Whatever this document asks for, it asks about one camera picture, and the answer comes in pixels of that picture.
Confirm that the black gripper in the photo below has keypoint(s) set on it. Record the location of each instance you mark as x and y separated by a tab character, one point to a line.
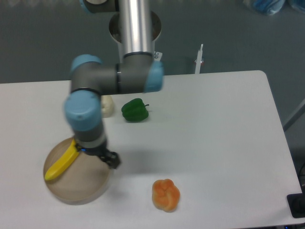
112	159

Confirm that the yellow toy banana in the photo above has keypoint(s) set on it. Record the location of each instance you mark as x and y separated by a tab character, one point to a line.
63	163

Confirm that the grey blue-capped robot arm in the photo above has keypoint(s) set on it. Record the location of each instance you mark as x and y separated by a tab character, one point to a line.
90	79

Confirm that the beige round plate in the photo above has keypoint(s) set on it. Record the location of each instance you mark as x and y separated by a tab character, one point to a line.
86	179

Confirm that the white toy garlic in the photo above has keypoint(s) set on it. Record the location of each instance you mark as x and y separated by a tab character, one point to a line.
107	106

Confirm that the green toy bell pepper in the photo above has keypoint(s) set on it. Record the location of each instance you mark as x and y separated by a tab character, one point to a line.
135	111

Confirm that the orange knotted bread roll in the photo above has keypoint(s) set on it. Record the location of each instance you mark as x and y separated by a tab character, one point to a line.
165	195

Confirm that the black device at table edge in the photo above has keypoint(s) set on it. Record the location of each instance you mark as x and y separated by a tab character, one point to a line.
296	204

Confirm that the blue plastic bag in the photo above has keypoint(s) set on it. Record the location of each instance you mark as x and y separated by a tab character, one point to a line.
267	7

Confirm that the white metal bracket post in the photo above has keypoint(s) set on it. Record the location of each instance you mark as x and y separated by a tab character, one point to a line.
199	60

